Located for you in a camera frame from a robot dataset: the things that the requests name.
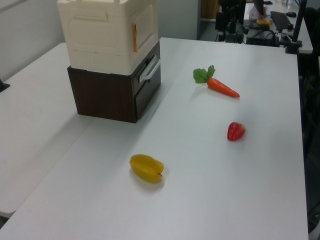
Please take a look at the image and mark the black electronics box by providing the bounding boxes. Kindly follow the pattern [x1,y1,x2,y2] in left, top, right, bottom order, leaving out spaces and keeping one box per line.
[246,29,280,47]

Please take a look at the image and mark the thin black stand pole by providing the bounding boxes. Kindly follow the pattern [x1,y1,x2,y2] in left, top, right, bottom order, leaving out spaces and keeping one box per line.
[238,0,248,25]

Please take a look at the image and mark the cream plastic cabinet box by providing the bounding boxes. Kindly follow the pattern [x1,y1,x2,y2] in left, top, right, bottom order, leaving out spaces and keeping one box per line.
[56,0,161,75]

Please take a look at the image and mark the orange toy carrot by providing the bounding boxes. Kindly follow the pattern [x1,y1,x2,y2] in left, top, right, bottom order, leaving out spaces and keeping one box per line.
[192,64,241,99]

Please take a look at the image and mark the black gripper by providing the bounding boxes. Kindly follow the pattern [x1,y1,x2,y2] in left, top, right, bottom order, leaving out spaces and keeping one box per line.
[215,10,238,42]

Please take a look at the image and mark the dark brown wooden drawer unit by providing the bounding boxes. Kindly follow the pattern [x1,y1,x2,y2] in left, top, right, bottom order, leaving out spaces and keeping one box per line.
[66,41,162,124]

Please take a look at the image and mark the black pole with clamp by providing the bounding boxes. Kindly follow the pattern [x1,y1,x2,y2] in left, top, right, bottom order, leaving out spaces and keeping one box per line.
[284,0,309,55]

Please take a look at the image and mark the yellow toy starfruit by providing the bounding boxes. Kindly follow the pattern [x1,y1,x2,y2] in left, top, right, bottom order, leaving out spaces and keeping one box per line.
[128,154,165,184]

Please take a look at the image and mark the dark monitor stand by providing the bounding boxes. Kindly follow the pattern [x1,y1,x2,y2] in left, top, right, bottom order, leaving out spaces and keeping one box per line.
[252,0,266,16]

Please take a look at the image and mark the black keyboard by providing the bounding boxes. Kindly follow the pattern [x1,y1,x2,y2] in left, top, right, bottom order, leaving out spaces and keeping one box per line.
[269,10,294,33]

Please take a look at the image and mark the red toy fruit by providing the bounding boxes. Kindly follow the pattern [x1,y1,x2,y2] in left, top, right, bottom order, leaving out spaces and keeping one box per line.
[226,121,246,142]

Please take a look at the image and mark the white drawer handle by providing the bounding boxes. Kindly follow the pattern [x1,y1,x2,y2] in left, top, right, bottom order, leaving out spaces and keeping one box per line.
[138,56,161,83]

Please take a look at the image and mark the cream cabinet door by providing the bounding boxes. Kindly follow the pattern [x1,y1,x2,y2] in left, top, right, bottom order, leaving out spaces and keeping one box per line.
[131,1,159,60]

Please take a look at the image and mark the black bracket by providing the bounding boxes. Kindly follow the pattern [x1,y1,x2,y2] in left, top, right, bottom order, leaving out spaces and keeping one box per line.
[0,78,11,94]

